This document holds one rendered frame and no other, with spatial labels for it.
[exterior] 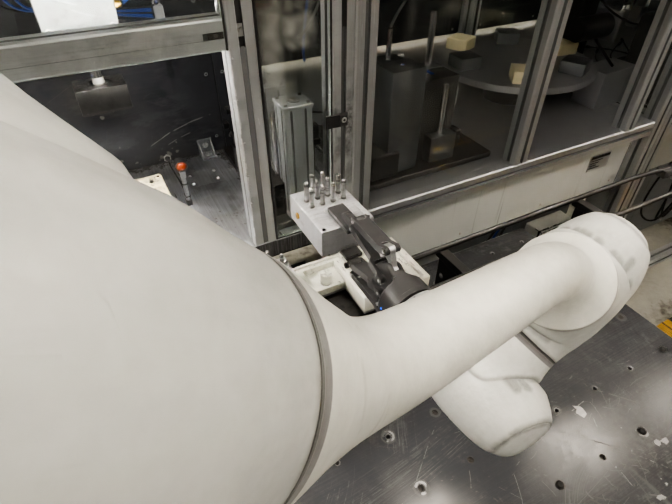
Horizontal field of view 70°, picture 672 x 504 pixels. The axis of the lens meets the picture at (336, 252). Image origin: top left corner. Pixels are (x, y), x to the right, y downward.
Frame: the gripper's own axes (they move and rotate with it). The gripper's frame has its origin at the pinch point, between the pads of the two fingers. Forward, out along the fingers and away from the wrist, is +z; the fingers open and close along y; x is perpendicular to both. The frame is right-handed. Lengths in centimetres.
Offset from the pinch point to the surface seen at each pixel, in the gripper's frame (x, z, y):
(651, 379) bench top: -55, -33, -35
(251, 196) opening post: 9.5, 18.6, -1.3
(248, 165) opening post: 9.3, 18.6, 5.1
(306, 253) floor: -41, 111, -104
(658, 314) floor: -157, 4, -103
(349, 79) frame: -10.8, 18.7, 17.1
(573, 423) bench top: -33, -33, -36
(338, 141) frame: -8.7, 18.6, 5.6
